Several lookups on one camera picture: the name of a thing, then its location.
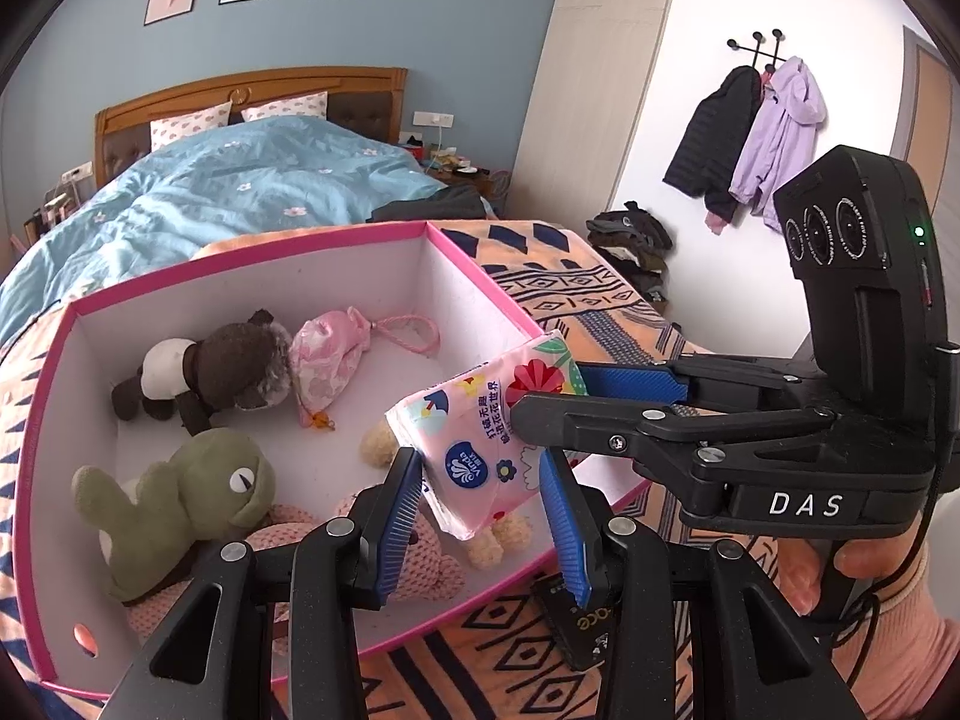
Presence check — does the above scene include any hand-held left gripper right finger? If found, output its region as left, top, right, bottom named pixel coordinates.
left=538, top=450, right=852, bottom=720

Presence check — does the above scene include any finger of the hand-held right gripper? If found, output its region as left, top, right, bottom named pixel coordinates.
left=510, top=392, right=839, bottom=497
left=574, top=356, right=820, bottom=415

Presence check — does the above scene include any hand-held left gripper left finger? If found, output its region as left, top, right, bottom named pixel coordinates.
left=97, top=448, right=425, bottom=720

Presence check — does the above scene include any pink floral tissue packet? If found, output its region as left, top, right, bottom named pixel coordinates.
left=385, top=330, right=590, bottom=541

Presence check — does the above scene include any brown plush toy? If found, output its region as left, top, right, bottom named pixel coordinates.
left=111, top=309, right=293, bottom=436

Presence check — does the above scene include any pink cardboard box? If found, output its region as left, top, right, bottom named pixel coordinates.
left=13, top=221, right=653, bottom=698

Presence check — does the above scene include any person's right hand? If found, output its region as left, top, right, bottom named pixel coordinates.
left=776, top=532, right=932, bottom=616

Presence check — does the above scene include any pink crochet plush toy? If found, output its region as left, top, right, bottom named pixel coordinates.
left=124, top=495, right=466, bottom=650

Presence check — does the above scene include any orange patterned blanket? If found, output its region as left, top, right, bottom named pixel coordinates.
left=0, top=219, right=841, bottom=720

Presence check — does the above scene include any pile of dark clothes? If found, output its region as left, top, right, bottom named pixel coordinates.
left=585, top=201, right=676, bottom=308

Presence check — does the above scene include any purple jacket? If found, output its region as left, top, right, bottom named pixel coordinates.
left=729, top=56, right=828, bottom=235

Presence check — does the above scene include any green plush toy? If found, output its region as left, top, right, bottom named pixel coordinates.
left=71, top=427, right=277, bottom=602

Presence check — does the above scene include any wooden door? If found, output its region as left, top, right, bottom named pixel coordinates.
left=892, top=26, right=960, bottom=173

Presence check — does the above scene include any black jacket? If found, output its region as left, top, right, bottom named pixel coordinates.
left=662, top=66, right=764, bottom=217

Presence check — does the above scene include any black garment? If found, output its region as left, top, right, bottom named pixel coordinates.
left=366, top=184, right=496, bottom=224

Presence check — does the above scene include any cluttered nightstand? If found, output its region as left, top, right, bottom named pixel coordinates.
left=22, top=180, right=77, bottom=241
left=397, top=131, right=518, bottom=200

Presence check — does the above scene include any beige wardrobe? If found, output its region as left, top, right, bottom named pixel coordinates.
left=510, top=0, right=687, bottom=222

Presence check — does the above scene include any blue floral duvet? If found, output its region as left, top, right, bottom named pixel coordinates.
left=0, top=118, right=451, bottom=346

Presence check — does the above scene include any white patterned pillow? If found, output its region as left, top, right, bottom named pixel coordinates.
left=150, top=101, right=233, bottom=152
left=240, top=91, right=329, bottom=123

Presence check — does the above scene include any wooden headboard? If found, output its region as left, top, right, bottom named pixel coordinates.
left=94, top=66, right=410, bottom=192

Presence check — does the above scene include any pink drawstring pouch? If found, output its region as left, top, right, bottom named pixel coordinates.
left=289, top=307, right=442, bottom=432

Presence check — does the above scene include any black wall coat hook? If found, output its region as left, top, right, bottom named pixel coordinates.
left=726, top=28, right=788, bottom=72

